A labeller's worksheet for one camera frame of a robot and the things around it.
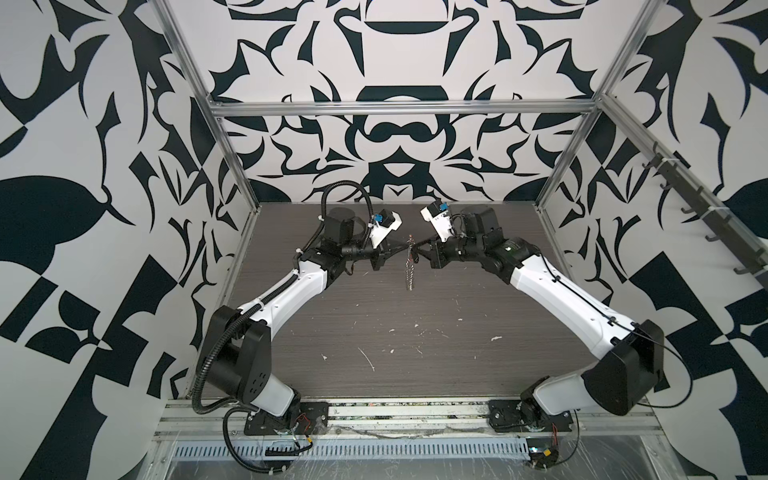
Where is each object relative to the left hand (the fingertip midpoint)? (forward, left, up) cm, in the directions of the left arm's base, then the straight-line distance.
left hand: (409, 237), depth 76 cm
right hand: (-2, -2, 0) cm, 3 cm away
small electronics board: (-44, -29, -27) cm, 59 cm away
